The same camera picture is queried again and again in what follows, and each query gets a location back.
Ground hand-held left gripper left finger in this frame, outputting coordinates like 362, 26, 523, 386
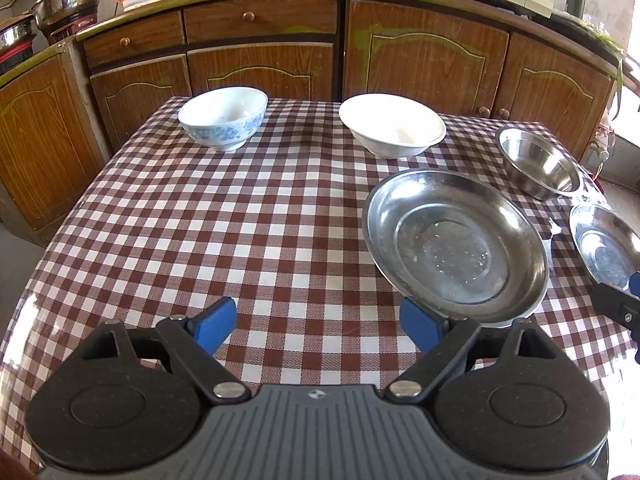
82, 296, 252, 407

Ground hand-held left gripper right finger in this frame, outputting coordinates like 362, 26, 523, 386
384, 298, 560, 405

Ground small stainless steel plate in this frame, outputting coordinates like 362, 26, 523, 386
568, 203, 640, 295

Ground large stainless steel plate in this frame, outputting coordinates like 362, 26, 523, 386
362, 168, 551, 329

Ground stainless steel bowl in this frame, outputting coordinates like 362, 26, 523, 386
495, 126, 583, 202

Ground plain white bowl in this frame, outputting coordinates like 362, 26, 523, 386
338, 93, 447, 160

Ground blue floral bowl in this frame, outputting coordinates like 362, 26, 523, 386
178, 86, 268, 152

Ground red checkered tablecloth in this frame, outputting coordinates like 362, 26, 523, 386
0, 96, 640, 476

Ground bright window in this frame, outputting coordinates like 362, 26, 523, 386
602, 55, 640, 196

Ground pink bag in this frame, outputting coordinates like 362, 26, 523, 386
594, 102, 617, 163

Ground single-door wooden cabinet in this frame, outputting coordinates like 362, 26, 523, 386
0, 40, 115, 248

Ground green onions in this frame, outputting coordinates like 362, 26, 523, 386
575, 17, 628, 111

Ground two-door wooden cabinet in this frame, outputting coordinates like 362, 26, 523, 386
345, 0, 622, 163

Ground clear plastic bag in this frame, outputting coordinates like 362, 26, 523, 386
582, 12, 613, 41

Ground wooden cabinet with drawers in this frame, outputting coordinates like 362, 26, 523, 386
75, 0, 344, 153

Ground red electric cooker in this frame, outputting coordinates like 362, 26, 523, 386
0, 42, 37, 77
37, 10, 103, 46

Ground steel pot with brown lid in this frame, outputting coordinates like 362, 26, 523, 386
0, 15, 38, 56

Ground lidded steel pot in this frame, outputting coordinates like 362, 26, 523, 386
31, 0, 111, 31

